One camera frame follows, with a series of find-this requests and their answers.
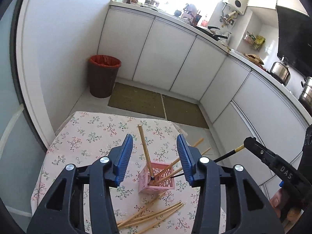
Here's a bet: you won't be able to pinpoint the woven basket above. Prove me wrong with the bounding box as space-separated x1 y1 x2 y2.
244 54 264 65

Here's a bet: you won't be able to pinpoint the stainless steel steamer pot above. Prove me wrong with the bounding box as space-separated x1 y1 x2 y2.
299 76 312 110

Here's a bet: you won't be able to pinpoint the pink perforated plastic holder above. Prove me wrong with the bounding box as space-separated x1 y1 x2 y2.
138 161 176 194

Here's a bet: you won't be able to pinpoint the olive floor mat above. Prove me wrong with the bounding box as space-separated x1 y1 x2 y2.
162 95 209 129
108 82 166 119

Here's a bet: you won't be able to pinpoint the black frying pan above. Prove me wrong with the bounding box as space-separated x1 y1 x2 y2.
196 26 228 42

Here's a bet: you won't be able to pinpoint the person's right hand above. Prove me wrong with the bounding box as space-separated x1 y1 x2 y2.
269 188 301 222

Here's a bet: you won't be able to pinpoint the frosted glass sliding door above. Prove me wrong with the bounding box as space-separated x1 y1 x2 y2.
0 0 47 215

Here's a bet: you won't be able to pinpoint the black range hood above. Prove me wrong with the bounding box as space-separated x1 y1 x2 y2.
276 5 312 76

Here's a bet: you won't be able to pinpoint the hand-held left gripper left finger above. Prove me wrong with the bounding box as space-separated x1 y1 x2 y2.
27 134 134 234

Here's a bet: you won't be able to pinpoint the brown trash bin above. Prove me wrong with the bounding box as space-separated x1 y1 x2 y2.
88 55 122 98

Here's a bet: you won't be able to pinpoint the red bin liner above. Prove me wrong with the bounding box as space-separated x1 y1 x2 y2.
88 55 122 69

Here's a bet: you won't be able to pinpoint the pile of wooden chopsticks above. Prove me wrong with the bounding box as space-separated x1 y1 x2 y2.
116 191 187 234

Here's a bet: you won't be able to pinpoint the dark chopstick with gold band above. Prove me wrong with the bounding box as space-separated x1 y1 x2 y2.
151 144 245 181

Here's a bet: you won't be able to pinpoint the light wooden chopstick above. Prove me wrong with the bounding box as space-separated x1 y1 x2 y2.
157 147 211 183
156 138 204 179
138 124 154 179

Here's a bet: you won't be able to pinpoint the floral tablecloth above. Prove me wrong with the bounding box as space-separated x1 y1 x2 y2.
30 111 227 234

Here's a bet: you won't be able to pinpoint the white kitchen base cabinets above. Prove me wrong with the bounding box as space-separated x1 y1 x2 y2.
97 1 312 200

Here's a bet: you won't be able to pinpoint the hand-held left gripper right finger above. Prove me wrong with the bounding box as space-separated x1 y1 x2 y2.
176 134 285 234

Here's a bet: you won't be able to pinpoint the stainless steel kettle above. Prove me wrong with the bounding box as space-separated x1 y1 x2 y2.
270 56 291 86

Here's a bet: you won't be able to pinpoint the wall rack with packets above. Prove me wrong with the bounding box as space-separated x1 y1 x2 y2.
244 32 266 51

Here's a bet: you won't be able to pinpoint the grey plastic bag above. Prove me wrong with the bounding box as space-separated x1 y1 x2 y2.
184 4 198 19

